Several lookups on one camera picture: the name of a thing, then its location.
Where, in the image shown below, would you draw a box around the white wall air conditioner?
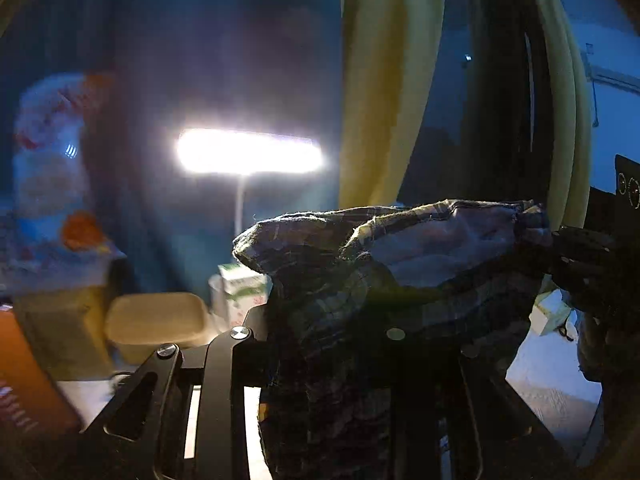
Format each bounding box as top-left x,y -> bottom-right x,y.
592,67 -> 640,92

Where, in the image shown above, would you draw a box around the cardboard box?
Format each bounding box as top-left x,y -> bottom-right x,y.
12,285 -> 113,376

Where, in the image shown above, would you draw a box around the green white carton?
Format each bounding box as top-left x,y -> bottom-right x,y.
217,262 -> 271,328

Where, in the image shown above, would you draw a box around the printed snack bag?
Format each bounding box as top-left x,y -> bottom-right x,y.
12,72 -> 118,256

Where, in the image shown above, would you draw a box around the printed colourful packet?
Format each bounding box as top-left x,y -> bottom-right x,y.
0,210 -> 126,291

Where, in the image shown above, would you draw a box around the white desk lamp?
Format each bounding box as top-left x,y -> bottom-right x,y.
175,127 -> 326,241

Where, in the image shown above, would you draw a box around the yellow curtain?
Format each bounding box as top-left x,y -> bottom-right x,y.
515,0 -> 594,231
339,0 -> 447,211

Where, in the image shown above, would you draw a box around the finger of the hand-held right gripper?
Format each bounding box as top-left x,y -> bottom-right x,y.
549,226 -> 618,293

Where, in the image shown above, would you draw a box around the round beige container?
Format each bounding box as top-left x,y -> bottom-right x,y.
105,292 -> 208,366

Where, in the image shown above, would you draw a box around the plaid pants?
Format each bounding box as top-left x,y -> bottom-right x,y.
232,199 -> 556,480

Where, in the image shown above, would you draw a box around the yellow green tissue box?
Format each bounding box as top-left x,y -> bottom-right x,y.
530,290 -> 573,336

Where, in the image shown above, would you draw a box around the orange red box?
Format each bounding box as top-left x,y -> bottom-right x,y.
0,305 -> 83,441

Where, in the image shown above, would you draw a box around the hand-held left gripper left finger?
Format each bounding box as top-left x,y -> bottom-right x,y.
80,304 -> 273,480

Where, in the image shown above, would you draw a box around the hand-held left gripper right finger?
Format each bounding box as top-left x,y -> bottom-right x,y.
384,326 -> 568,480

